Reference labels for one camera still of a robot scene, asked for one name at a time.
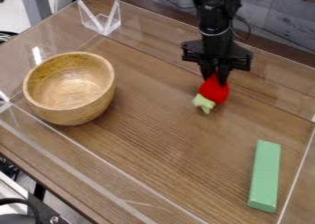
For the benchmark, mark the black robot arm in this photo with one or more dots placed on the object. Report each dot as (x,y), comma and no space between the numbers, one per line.
(215,15)

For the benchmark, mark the wooden bowl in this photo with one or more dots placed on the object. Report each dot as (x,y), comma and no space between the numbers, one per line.
(70,88)

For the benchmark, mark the green rectangular block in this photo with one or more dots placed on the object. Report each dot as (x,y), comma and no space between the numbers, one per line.
(263,189)

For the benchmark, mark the red felt strawberry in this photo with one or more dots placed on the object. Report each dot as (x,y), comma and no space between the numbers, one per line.
(211,94)

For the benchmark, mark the black device with screw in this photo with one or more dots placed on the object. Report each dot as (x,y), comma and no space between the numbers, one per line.
(37,216)

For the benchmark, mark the clear acrylic corner bracket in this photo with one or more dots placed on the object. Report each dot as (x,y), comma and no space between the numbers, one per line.
(101,23)

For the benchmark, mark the clear acrylic tray wall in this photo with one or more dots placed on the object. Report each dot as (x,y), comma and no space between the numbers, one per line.
(155,162)

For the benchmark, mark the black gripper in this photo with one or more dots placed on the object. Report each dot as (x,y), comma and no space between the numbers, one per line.
(217,51)

